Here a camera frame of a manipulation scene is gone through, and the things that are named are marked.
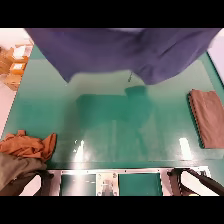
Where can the blue T-shirt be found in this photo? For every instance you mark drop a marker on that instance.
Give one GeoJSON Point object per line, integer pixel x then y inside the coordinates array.
{"type": "Point", "coordinates": [110, 50]}

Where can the orange garment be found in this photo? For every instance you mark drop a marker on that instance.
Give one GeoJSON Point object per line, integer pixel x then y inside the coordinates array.
{"type": "Point", "coordinates": [26, 146]}

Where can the brown folded garment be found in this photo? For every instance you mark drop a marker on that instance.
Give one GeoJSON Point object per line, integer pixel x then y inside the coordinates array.
{"type": "Point", "coordinates": [210, 116]}

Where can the cardboard box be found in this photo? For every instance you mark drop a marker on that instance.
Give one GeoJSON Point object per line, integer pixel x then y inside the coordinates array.
{"type": "Point", "coordinates": [13, 82]}
{"type": "Point", "coordinates": [20, 52]}
{"type": "Point", "coordinates": [17, 68]}

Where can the olive grey garment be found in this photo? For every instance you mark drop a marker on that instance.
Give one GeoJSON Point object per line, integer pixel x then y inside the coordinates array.
{"type": "Point", "coordinates": [15, 168]}

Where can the silver frame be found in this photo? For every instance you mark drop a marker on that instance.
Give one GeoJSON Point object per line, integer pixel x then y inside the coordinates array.
{"type": "Point", "coordinates": [106, 181]}

